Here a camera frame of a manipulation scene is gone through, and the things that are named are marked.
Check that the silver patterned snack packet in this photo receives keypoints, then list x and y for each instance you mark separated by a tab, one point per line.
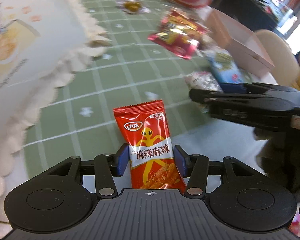
202	80

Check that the pink cardboard box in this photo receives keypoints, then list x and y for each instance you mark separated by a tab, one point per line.
242	43

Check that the blue seaweed snack packet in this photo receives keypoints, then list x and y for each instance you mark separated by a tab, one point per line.
222	66

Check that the black cabinet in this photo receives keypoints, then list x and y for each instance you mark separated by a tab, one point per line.
256	14

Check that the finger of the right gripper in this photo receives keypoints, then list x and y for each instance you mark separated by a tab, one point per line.
209	97
255	87

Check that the beige chair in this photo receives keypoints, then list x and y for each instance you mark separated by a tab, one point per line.
286	69

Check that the red yellow snack bag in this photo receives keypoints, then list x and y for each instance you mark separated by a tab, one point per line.
179	33

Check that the green grid tablecloth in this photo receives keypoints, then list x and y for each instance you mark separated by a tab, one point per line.
133	70

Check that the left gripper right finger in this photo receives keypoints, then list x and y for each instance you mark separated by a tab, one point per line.
195	167

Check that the white scalloped paper bag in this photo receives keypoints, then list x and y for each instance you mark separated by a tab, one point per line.
43	44

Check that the red spicy strip snack packet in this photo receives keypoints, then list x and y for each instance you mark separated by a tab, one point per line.
145	129

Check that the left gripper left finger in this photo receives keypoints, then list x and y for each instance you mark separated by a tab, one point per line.
106	167

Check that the small gold wrapped candy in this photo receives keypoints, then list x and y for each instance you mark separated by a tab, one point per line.
132	7

